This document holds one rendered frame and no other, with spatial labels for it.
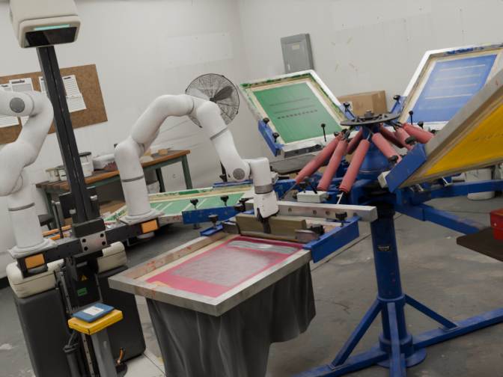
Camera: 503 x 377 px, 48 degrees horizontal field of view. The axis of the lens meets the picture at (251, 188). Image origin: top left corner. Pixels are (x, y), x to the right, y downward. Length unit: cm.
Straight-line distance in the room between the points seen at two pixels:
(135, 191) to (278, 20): 533
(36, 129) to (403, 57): 493
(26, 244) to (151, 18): 490
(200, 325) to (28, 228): 74
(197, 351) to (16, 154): 93
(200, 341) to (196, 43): 554
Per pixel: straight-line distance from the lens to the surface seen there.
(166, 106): 222
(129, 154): 230
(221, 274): 207
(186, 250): 235
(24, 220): 224
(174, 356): 224
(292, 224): 221
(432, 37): 634
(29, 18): 212
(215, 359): 205
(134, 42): 665
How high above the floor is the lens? 167
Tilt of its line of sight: 12 degrees down
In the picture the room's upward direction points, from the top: 9 degrees counter-clockwise
